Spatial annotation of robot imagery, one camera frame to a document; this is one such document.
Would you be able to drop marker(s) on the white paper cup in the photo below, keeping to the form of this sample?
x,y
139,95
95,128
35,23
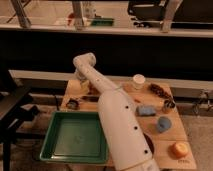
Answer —
x,y
138,81

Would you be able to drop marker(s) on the light blue sponge block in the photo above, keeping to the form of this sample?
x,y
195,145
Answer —
x,y
146,111

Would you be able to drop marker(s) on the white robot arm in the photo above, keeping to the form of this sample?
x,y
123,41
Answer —
x,y
127,144

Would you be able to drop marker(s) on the dark maroon plate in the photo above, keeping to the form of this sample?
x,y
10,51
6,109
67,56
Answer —
x,y
150,143

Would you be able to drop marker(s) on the dark brown grape bunch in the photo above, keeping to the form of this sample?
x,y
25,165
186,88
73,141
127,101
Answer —
x,y
159,91

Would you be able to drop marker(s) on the dark metal ring object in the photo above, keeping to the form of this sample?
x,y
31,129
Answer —
x,y
72,104

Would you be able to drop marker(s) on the green plastic tray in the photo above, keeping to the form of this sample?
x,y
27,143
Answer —
x,y
75,137

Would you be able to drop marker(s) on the dark brown stick object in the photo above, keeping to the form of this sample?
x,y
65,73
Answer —
x,y
90,98

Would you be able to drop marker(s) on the small metal tin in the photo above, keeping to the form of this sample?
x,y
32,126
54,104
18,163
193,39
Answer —
x,y
168,106

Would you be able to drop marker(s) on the black chair frame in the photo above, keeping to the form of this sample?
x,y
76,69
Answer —
x,y
12,115

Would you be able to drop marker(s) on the orange fruit toy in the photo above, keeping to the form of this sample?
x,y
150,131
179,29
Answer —
x,y
179,149

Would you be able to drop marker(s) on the green box on shelf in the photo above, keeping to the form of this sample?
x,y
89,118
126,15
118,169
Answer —
x,y
102,22

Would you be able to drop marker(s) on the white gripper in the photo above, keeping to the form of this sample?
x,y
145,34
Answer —
x,y
79,75

